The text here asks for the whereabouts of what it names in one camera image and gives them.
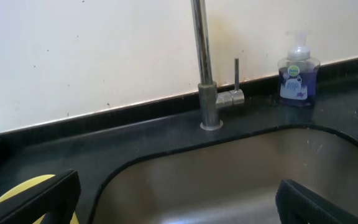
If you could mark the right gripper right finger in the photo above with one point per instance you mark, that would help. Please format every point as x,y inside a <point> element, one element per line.
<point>303,208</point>

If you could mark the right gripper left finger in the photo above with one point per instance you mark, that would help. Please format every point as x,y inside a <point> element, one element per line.
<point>26,205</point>

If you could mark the yellow cup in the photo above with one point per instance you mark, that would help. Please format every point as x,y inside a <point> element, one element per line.
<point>20,188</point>

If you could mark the steel sink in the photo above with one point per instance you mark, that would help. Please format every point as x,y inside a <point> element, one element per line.
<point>216,183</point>

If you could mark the blue soap bottle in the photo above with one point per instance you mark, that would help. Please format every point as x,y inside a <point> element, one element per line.
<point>297,81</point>

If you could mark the steel tap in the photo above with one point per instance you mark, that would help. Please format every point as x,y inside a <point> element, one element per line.
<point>208,102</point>

